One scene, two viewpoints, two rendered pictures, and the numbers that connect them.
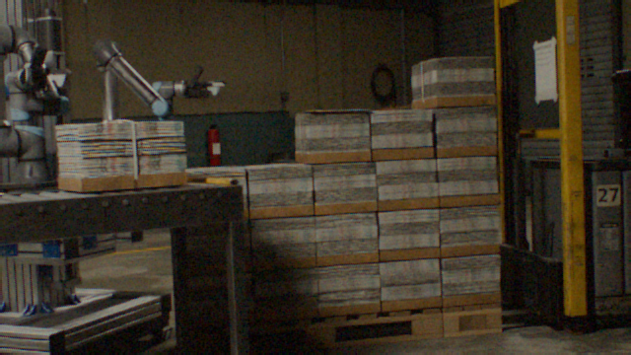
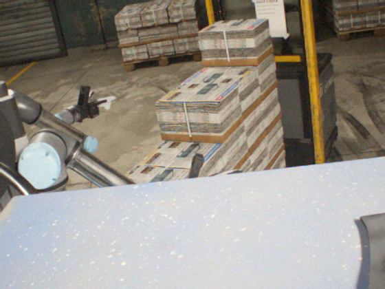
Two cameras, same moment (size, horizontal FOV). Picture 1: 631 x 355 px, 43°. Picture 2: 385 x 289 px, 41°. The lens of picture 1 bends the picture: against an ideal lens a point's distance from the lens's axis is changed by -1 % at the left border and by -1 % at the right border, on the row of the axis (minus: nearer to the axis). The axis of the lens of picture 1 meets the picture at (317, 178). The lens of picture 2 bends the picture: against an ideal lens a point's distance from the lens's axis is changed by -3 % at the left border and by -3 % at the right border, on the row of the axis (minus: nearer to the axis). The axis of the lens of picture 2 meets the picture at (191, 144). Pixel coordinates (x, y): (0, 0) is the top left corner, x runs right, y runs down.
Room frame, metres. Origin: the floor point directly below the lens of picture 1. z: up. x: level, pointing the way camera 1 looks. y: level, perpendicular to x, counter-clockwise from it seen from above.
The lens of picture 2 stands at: (1.99, 2.01, 1.96)
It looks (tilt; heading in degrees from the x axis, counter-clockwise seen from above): 24 degrees down; 312
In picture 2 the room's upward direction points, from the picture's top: 10 degrees counter-clockwise
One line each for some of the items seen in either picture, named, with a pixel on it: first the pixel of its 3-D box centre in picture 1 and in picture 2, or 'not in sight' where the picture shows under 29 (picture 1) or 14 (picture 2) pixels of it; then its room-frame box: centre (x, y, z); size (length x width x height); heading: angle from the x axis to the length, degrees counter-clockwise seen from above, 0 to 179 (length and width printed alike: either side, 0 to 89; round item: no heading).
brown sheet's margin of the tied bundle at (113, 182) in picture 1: (92, 182); not in sight; (2.77, 0.78, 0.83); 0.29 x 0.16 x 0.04; 33
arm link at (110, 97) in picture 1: (110, 96); not in sight; (3.89, 0.99, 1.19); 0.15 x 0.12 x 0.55; 2
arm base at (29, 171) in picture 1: (33, 170); not in sight; (3.30, 1.18, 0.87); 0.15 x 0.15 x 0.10
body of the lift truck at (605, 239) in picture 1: (607, 234); (287, 109); (4.00, -1.46, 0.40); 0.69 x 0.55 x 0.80; 10
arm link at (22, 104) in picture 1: (25, 106); not in sight; (3.02, 1.09, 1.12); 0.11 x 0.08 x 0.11; 131
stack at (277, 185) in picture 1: (309, 251); (205, 206); (3.73, 0.05, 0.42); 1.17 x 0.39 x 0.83; 100
